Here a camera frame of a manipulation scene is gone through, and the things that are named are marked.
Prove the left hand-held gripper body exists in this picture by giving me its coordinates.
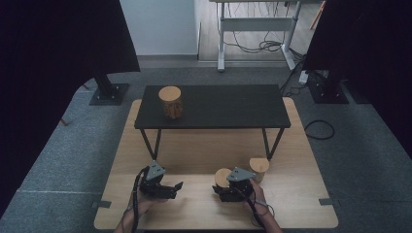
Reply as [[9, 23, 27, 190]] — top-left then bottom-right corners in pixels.
[[139, 160, 178, 200]]

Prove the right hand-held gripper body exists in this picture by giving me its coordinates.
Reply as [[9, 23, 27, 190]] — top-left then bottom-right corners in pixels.
[[219, 166, 258, 204]]

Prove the glass jar with wooden lid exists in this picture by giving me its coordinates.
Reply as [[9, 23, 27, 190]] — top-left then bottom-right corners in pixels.
[[248, 156, 270, 183], [214, 168, 233, 190], [157, 84, 184, 121]]

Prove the black shelf with metal legs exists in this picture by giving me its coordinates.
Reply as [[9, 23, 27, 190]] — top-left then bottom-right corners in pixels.
[[134, 84, 292, 161]]

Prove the person's left hand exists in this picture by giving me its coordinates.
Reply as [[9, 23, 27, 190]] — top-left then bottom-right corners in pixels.
[[128, 189, 170, 216]]

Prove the person's right hand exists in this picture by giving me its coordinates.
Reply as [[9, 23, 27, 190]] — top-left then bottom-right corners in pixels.
[[247, 179, 270, 217]]

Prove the black stand base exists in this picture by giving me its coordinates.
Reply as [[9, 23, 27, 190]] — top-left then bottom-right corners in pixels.
[[307, 70, 350, 105], [89, 72, 130, 106]]

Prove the white power strip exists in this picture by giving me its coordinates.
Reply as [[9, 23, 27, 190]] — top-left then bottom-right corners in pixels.
[[297, 70, 310, 85]]

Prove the black curtain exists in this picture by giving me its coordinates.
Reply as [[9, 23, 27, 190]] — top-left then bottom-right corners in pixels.
[[302, 0, 412, 159], [0, 0, 141, 217]]

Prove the orange stick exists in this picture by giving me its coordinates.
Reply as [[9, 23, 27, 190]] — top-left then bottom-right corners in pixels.
[[309, 0, 326, 31]]

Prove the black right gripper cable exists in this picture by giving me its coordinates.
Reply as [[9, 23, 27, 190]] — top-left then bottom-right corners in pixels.
[[237, 187, 276, 228]]

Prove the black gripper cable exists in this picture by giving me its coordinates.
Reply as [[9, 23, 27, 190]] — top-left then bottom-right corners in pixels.
[[130, 168, 146, 233], [237, 187, 276, 228]]

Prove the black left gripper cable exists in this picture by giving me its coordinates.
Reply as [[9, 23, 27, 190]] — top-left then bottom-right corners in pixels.
[[130, 168, 146, 233]]

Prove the looped black floor cable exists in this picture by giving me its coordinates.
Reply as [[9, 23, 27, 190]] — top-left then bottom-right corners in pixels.
[[303, 119, 336, 141]]

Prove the bundle of black cables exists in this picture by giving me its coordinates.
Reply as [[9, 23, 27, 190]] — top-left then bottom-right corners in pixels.
[[223, 2, 294, 54]]

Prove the white desk frame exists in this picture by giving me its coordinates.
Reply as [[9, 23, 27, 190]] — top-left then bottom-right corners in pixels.
[[208, 0, 325, 73]]

